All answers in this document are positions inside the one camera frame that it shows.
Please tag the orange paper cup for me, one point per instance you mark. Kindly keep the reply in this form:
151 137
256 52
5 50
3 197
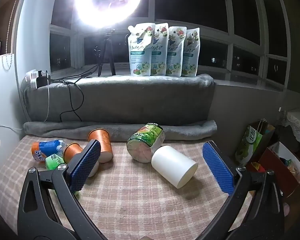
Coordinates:
72 152
102 142

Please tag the green paper bag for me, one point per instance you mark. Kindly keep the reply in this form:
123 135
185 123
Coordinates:
250 142

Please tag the checked table cloth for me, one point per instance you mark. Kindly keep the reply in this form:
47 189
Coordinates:
130 197

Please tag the green printed noodle cup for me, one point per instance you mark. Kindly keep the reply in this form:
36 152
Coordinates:
146 137

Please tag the black tripod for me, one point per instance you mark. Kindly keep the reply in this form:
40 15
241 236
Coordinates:
107 43

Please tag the bright green cup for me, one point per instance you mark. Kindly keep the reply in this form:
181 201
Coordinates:
53 163

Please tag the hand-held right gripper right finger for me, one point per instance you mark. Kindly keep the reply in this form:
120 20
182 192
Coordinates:
218 170

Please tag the red cardboard box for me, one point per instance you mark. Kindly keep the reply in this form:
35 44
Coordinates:
275 171

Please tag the white refill pouch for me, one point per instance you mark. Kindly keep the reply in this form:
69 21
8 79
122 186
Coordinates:
175 52
160 52
191 55
140 50

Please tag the grey blanket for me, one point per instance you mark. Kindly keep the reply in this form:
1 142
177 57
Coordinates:
140 100

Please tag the white power strip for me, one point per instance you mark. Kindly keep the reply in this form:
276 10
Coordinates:
31 74

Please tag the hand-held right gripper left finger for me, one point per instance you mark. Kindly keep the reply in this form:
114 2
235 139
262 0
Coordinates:
86 165

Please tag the black charger plug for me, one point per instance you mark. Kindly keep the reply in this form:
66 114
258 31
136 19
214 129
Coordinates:
42 82

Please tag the white cup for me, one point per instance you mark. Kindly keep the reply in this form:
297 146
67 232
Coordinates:
172 166

